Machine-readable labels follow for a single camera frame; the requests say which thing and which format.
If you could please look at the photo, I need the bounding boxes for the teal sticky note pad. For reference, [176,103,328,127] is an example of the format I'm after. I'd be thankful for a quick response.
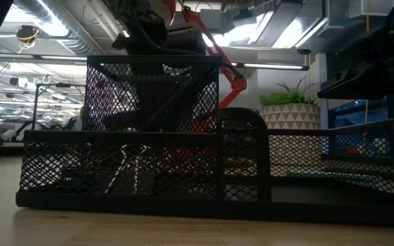
[285,169,394,194]

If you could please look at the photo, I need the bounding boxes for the black background frame stand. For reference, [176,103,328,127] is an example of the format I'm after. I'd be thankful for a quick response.
[15,83,87,141]

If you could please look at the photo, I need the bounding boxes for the succulent in white triangle-pattern pot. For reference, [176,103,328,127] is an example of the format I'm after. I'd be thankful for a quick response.
[259,77,321,167]

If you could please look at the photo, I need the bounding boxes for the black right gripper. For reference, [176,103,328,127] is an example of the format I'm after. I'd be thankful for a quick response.
[317,20,394,100]

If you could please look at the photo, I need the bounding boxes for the black mesh desk organizer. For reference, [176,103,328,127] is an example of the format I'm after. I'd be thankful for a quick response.
[15,54,394,226]

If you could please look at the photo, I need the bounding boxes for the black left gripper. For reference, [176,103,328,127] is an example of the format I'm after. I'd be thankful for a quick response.
[103,0,207,133]

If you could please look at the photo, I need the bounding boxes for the black binder clip silver handles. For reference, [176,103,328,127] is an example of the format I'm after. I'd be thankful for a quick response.
[104,143,149,194]

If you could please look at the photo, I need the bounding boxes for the long ceiling light bar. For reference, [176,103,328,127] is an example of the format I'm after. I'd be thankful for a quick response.
[231,61,310,72]

